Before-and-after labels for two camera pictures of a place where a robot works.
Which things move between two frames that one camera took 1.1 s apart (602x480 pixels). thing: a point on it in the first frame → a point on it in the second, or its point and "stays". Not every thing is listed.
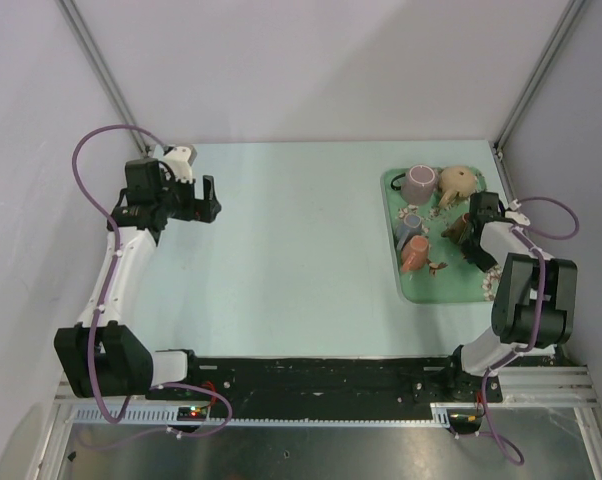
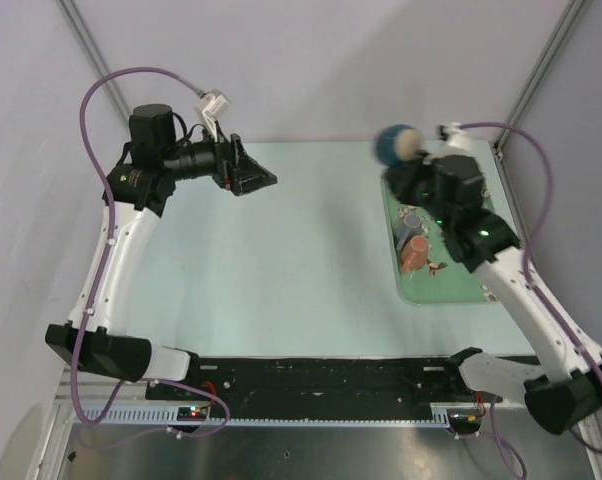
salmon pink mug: x=415 y=253 stays
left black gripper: x=199 y=210 → x=234 y=170
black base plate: x=327 y=382 stays
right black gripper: x=483 y=262 → x=399 y=179
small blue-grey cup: x=407 y=229 stays
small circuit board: x=194 y=413 stays
